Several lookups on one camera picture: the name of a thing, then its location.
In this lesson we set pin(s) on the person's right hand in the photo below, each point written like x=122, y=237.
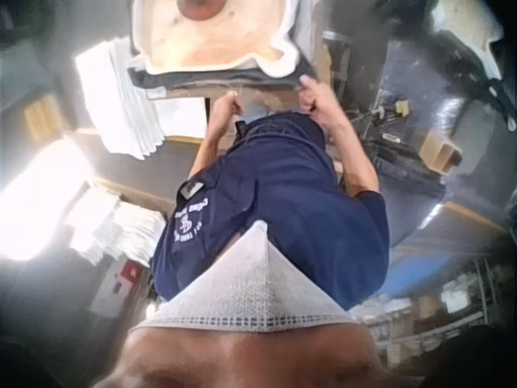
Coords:
x=323, y=103

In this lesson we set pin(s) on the person's left hand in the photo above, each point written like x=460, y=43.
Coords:
x=224, y=111

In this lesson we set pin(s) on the dark grey cloth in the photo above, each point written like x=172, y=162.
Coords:
x=218, y=81

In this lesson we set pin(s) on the white cloth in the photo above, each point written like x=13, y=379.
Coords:
x=288, y=48

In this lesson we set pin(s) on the pale wooden board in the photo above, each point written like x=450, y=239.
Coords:
x=218, y=38

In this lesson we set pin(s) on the small yellow block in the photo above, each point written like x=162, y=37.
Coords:
x=402, y=107

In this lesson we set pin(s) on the tall stack of white cloths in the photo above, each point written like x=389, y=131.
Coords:
x=121, y=97

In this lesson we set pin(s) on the open cardboard box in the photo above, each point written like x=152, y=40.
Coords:
x=439, y=153

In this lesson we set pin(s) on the black and white machine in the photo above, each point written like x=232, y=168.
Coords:
x=464, y=44

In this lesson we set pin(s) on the messy pile of white cloths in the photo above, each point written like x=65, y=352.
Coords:
x=117, y=226

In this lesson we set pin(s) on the yellow box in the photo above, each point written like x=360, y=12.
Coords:
x=38, y=117

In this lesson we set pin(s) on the red and white box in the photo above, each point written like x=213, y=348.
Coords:
x=117, y=285

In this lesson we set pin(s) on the crowded storage shelves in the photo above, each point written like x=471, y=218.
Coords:
x=440, y=319

